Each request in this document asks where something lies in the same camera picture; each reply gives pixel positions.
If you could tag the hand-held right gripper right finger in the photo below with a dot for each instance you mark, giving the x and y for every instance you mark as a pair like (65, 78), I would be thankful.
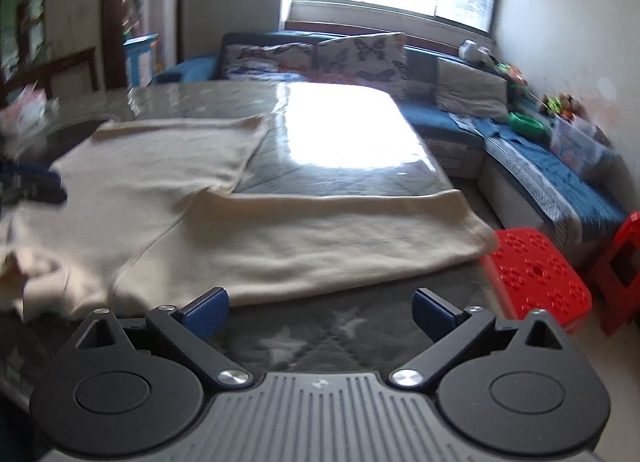
(433, 313)

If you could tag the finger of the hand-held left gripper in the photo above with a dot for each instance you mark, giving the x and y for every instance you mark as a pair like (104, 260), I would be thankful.
(35, 186)

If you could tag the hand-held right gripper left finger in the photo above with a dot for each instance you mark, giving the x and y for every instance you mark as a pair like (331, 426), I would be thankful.
(207, 311)

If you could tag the cream knit sweater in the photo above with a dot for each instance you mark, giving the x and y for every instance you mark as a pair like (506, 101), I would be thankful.
(300, 242)

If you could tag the white pink packet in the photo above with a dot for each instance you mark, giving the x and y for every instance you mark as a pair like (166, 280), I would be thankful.
(25, 107)

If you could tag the red plastic stool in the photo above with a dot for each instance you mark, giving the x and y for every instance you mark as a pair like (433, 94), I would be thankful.
(620, 262)
(540, 277)

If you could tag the blue white box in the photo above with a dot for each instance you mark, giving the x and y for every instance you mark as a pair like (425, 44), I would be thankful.
(142, 59)

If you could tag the blue sofa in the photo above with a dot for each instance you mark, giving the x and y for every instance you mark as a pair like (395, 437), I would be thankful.
(550, 177)

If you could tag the green plastic bowl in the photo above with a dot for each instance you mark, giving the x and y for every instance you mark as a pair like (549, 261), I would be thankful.
(526, 124)

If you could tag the clear plastic storage box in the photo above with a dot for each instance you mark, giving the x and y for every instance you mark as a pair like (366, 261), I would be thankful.
(580, 148)

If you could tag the grey cushion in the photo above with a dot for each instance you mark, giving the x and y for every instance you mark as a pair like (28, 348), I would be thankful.
(470, 89)

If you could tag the pile of small toys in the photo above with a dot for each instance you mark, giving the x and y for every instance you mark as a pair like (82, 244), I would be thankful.
(560, 106)

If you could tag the butterfly print pillow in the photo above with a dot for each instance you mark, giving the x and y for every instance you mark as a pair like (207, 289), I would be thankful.
(365, 58)
(270, 59)

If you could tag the wall poster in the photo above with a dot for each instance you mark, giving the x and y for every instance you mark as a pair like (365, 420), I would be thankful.
(25, 27)

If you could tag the dark wooden door frame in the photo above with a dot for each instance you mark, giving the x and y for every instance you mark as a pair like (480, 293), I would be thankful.
(114, 12)

